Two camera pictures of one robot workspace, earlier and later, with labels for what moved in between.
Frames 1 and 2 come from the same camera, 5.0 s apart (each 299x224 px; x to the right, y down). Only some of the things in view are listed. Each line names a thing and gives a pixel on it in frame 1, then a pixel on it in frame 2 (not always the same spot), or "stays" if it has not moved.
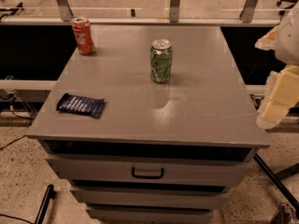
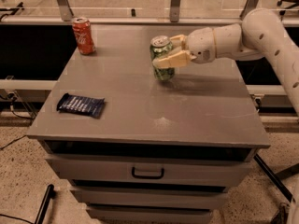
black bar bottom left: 49,193 stays
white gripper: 289,41 -> 200,45
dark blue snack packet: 81,105 stays
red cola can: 83,35 stays
